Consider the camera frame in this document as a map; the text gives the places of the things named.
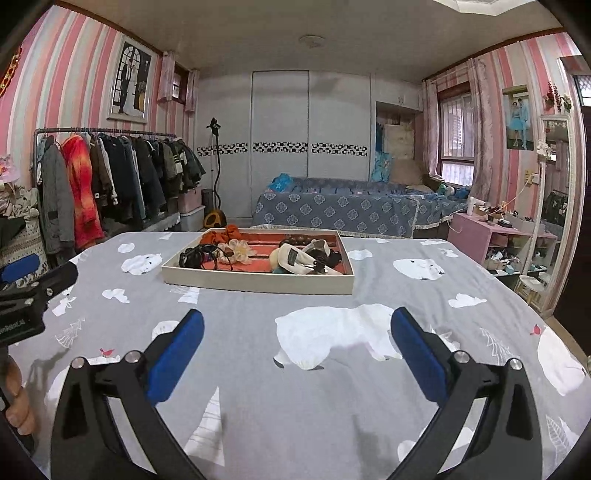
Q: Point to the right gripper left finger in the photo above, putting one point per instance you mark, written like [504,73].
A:
[85,441]

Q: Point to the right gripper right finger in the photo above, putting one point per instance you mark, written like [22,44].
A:
[506,443]

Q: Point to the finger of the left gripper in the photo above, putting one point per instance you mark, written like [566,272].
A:
[53,281]
[19,269]

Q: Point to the black claw hair clip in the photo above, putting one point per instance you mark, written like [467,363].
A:
[195,257]

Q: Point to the cream flower scrunchie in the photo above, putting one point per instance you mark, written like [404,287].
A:
[235,252]

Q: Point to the orange fabric scrunchie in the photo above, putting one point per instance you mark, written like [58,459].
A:
[216,236]

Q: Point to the plush burger hair clip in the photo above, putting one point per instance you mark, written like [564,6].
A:
[291,259]

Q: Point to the brick pattern jewelry tray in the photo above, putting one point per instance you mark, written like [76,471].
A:
[257,276]

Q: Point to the person left hand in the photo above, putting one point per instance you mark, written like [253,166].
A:
[19,414]

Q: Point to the clothes rack with garments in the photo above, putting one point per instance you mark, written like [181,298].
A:
[96,183]

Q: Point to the white stool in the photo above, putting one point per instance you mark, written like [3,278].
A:
[531,290]

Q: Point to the garment steamer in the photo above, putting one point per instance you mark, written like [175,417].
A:
[215,218]

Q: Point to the white standing mirror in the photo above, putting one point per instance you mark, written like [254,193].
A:
[552,179]

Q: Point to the grey polar bear bedsheet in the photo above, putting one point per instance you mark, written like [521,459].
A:
[302,387]

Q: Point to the pink side table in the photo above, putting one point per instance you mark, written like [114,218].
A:
[491,245]

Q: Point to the framed wedding photo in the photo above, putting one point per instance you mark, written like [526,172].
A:
[131,83]

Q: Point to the white sliding wardrobe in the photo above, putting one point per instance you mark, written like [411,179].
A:
[303,123]

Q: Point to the blue patterned bed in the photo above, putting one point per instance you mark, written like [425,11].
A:
[360,208]

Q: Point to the window with pink curtains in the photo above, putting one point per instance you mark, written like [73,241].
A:
[458,127]

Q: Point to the ceiling light fixture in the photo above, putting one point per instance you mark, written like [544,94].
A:
[312,41]

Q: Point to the wall portrait photo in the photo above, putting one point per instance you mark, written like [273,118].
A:
[518,122]

